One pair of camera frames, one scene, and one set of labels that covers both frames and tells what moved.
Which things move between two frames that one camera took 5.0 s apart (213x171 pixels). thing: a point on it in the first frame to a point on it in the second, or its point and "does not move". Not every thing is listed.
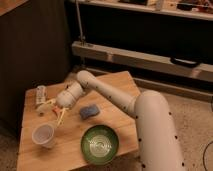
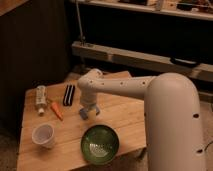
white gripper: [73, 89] to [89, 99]
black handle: [185, 63] does not move
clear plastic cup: [43, 134] does not move
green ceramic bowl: [99, 144] does not move
